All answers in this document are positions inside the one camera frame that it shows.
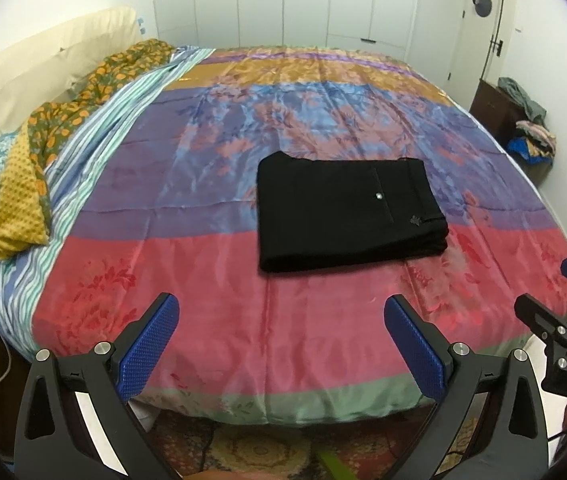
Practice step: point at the colourful striped satin blanket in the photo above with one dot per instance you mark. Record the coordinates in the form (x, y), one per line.
(213, 270)

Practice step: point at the yellow textured pillow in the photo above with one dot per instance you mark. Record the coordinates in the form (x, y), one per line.
(18, 200)

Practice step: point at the cream padded headboard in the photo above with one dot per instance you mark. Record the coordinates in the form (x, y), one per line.
(38, 55)

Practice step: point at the grey green garment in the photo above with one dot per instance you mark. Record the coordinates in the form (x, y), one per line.
(526, 102)

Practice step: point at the patterned floor rug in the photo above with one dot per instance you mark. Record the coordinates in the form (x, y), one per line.
(243, 450)

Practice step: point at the dark wooden cabinet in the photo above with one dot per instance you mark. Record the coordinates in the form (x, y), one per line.
(488, 110)

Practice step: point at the dark round door hanging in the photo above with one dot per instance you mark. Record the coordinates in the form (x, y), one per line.
(481, 4)

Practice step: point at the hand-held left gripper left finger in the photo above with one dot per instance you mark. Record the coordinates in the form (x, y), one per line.
(151, 342)

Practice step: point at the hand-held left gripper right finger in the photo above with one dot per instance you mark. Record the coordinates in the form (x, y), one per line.
(413, 345)

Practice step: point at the white wardrobe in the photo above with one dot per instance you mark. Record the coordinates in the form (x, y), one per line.
(288, 5)

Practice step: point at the black pants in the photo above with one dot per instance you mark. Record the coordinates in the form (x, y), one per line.
(323, 210)

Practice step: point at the white door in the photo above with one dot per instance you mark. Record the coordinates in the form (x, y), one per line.
(463, 45)

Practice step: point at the yellow patterned blanket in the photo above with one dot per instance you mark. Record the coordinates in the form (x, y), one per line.
(88, 135)

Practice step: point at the pile of mixed clothes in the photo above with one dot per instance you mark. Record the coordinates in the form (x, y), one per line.
(533, 135)

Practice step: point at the orange green floral quilt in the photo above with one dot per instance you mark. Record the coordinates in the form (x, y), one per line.
(103, 75)

